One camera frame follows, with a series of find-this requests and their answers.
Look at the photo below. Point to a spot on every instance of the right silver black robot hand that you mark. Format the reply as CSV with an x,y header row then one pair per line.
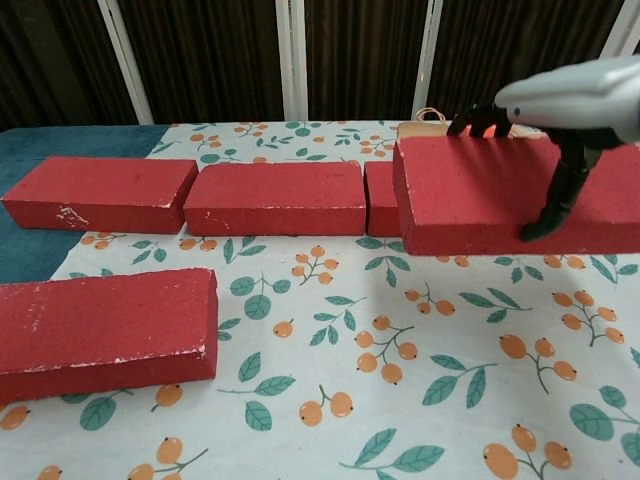
x,y
575,95

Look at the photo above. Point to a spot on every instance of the red brick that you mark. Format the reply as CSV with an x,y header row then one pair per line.
x,y
275,195
100,185
100,325
475,190
381,200

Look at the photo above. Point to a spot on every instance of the brown paper bag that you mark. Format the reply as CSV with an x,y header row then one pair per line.
x,y
420,130

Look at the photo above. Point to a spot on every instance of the floral print tablecloth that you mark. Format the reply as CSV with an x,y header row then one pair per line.
x,y
350,325

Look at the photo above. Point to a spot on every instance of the white partition frame post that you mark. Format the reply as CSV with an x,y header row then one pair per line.
x,y
291,60
429,55
125,60
625,30

